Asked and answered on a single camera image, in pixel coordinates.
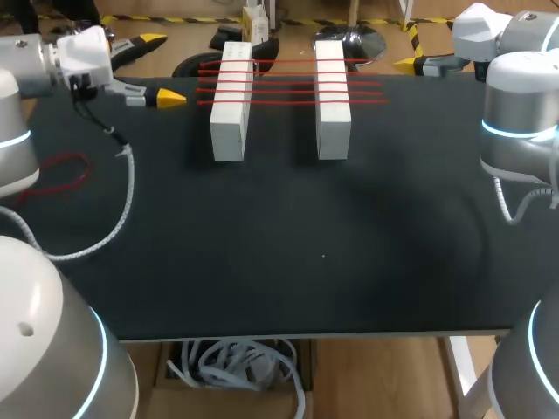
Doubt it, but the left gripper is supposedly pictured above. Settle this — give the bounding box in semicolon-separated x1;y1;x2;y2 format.
55;24;189;111

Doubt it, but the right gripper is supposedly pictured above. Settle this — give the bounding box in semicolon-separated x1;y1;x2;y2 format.
392;2;514;79

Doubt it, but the loose red tape strip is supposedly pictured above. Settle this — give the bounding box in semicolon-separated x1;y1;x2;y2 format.
7;151;93;209

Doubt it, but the chrome chair base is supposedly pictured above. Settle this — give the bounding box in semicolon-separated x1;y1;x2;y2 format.
311;24;389;67

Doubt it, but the white block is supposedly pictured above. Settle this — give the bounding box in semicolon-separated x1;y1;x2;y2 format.
314;39;353;161
209;40;256;164

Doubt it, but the yellow and white box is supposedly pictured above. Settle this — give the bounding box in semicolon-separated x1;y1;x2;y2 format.
241;0;271;45

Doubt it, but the cardboard box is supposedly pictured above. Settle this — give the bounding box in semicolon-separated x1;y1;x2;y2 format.
147;338;319;419

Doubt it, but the white cable bundle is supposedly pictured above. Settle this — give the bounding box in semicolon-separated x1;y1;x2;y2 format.
168;338;309;419

